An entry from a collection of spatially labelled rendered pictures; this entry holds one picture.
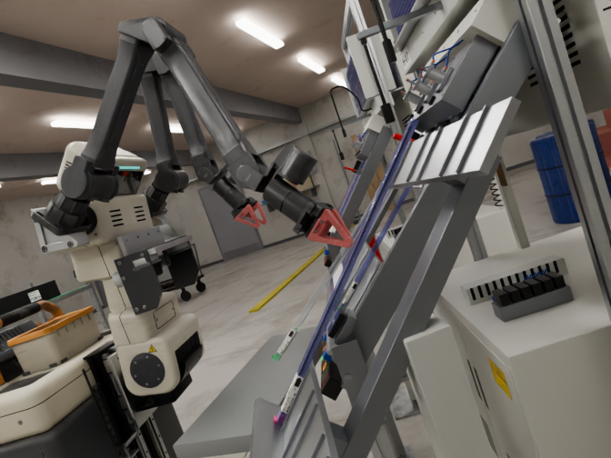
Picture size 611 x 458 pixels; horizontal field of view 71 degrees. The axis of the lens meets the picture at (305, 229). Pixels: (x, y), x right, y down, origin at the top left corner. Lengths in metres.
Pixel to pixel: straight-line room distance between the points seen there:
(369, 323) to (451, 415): 0.30
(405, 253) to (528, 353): 0.30
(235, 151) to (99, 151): 0.35
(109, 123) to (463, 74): 0.76
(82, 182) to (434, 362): 0.84
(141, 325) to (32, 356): 0.36
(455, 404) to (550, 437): 0.45
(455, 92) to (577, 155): 0.24
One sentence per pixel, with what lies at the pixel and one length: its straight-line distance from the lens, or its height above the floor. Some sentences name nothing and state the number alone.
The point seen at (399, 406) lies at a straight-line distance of 2.10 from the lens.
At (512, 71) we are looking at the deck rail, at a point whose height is 1.12.
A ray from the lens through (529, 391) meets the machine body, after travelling 0.97.
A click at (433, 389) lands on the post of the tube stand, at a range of 0.58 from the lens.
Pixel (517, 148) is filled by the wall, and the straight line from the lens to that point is 10.70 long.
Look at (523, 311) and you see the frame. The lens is 1.09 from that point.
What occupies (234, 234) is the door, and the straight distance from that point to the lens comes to 12.11.
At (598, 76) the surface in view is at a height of 1.06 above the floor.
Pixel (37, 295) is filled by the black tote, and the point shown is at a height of 1.00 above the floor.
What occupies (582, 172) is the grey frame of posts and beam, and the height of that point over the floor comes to 0.92.
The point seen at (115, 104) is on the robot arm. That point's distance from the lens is 1.10.
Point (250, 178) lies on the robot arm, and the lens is 0.86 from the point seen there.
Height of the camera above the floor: 1.04
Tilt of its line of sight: 4 degrees down
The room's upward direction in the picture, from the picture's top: 20 degrees counter-clockwise
